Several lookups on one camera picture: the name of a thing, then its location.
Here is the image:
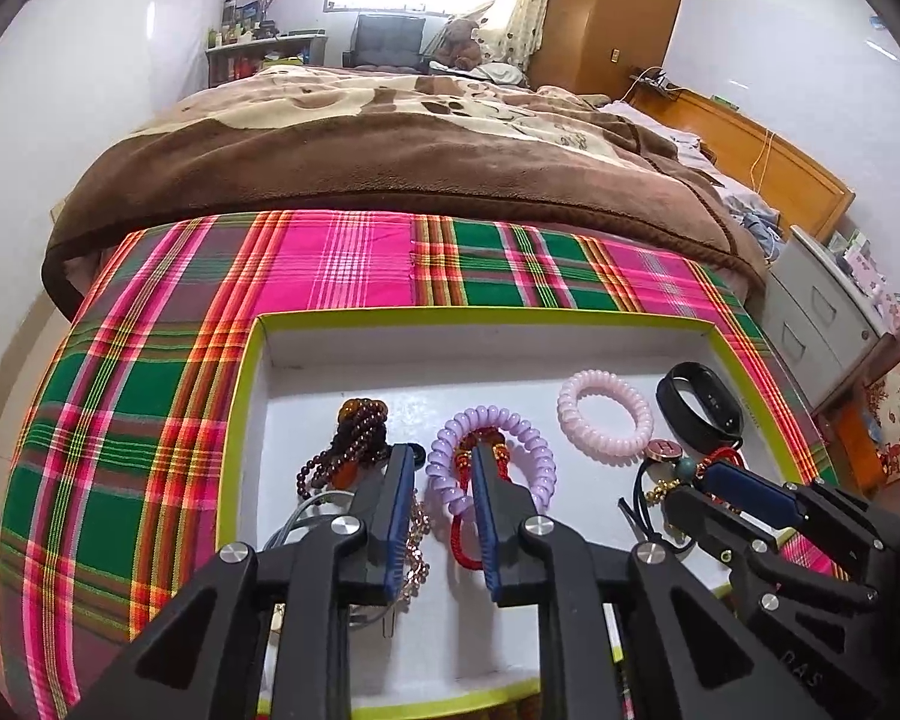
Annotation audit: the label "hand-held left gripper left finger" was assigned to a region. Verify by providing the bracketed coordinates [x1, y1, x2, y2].
[67, 444, 419, 720]

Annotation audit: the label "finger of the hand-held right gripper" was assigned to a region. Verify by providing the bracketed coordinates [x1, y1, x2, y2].
[671, 486, 882, 720]
[701, 460, 900, 597]

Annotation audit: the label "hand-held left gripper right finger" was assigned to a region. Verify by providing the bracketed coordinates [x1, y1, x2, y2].
[471, 446, 818, 720]

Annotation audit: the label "gold beaded hair clip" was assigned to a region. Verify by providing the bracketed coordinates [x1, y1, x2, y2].
[386, 493, 434, 640]

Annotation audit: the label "red cord bracelet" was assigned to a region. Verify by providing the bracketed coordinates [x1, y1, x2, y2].
[450, 426, 512, 572]

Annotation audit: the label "black hair tie gold beads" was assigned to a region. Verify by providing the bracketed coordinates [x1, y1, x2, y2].
[619, 481, 697, 565]

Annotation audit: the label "purple spiral hair tie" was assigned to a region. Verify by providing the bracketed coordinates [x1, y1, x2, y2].
[426, 406, 557, 520]

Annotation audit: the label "grey hair ties with flower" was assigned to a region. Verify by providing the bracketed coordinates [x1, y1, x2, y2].
[261, 490, 362, 552]

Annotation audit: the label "brown bead bracelet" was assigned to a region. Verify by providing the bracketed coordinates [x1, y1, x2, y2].
[296, 396, 392, 507]

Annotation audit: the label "red charm hair tie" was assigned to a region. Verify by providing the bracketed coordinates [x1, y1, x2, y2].
[637, 437, 747, 487]

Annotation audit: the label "black fitness band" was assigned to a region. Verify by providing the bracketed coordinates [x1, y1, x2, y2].
[656, 362, 747, 452]

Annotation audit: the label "pink spiral hair tie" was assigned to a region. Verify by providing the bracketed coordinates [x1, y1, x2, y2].
[557, 369, 655, 460]

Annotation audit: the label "yellow cardboard box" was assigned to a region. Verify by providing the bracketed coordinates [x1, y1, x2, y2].
[214, 307, 818, 720]

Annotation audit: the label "red and white gift bag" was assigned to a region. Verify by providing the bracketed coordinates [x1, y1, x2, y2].
[832, 345, 900, 497]

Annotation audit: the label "grey drawer cabinet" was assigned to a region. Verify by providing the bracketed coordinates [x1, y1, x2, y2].
[761, 225, 899, 415]

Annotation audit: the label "plaid cloth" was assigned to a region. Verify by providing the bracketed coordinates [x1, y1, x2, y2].
[0, 210, 848, 720]

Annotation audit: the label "light crumpled bedding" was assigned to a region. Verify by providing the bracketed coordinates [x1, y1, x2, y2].
[600, 101, 785, 263]

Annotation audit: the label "wooden headboard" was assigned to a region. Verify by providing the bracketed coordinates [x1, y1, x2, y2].
[630, 86, 856, 245]

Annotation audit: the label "brown patterned blanket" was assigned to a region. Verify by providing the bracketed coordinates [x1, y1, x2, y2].
[41, 64, 770, 320]

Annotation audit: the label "power strip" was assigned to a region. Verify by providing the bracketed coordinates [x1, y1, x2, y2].
[630, 69, 680, 95]

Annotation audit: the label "dark grey chair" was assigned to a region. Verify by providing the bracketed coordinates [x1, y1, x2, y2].
[343, 13, 428, 74]

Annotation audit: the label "brown teddy bear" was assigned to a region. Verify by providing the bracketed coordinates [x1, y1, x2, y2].
[431, 17, 483, 73]

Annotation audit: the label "cluttered shelf desk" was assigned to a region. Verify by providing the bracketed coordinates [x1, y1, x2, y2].
[205, 31, 329, 89]

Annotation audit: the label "wooden wardrobe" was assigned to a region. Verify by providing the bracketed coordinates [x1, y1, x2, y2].
[529, 0, 691, 100]

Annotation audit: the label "patterned curtain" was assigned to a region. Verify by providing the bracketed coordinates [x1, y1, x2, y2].
[486, 0, 561, 82]

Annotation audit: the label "orange cable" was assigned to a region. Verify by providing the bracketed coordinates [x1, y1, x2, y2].
[750, 127, 777, 192]

